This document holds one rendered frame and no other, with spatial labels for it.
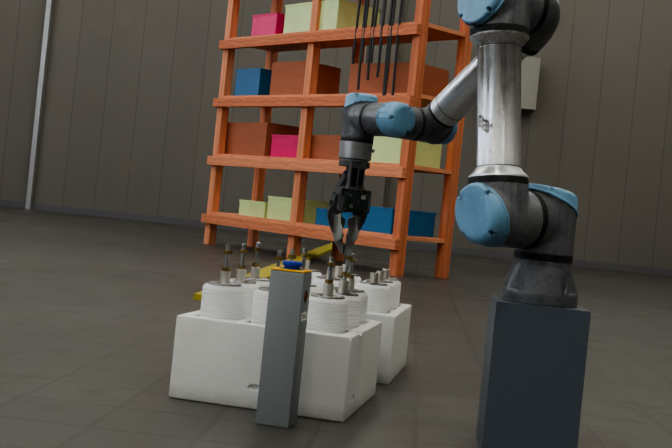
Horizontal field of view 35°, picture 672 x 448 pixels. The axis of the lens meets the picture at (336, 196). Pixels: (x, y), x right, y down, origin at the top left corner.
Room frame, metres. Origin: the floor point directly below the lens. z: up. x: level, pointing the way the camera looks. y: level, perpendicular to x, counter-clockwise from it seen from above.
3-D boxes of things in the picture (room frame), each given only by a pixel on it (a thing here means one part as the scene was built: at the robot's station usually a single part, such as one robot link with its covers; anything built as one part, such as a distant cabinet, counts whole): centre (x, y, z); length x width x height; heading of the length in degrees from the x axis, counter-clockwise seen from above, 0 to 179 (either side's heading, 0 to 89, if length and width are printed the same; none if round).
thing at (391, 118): (2.36, -0.11, 0.65); 0.11 x 0.11 x 0.08; 37
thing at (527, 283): (2.14, -0.42, 0.35); 0.15 x 0.15 x 0.10
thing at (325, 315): (2.33, 0.00, 0.16); 0.10 x 0.10 x 0.18
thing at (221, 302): (2.38, 0.23, 0.16); 0.10 x 0.10 x 0.18
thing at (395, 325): (3.01, -0.03, 0.09); 0.39 x 0.39 x 0.18; 80
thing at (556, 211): (2.13, -0.42, 0.47); 0.13 x 0.12 x 0.14; 127
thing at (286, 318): (2.17, 0.07, 0.16); 0.07 x 0.07 x 0.31; 78
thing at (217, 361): (2.47, 0.09, 0.09); 0.39 x 0.39 x 0.18; 78
